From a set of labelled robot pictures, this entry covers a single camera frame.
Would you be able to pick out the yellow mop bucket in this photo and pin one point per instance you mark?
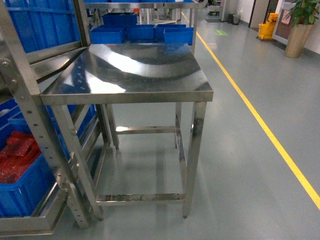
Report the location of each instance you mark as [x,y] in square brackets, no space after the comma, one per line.
[266,29]

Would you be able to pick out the red bubble wrap bags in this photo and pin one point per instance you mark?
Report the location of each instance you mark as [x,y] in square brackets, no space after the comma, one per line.
[17,155]

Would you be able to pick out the long stainless steel shelf rack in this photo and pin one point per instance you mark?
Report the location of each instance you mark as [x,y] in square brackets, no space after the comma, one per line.
[69,191]

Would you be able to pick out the gold planter with plant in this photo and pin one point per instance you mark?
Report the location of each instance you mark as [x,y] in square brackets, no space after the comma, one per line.
[303,16]

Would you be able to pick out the small stainless steel table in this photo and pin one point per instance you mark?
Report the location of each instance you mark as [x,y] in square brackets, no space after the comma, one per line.
[108,74]

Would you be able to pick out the blue bin with red bags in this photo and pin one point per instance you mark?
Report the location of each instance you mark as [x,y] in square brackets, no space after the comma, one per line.
[21,198]

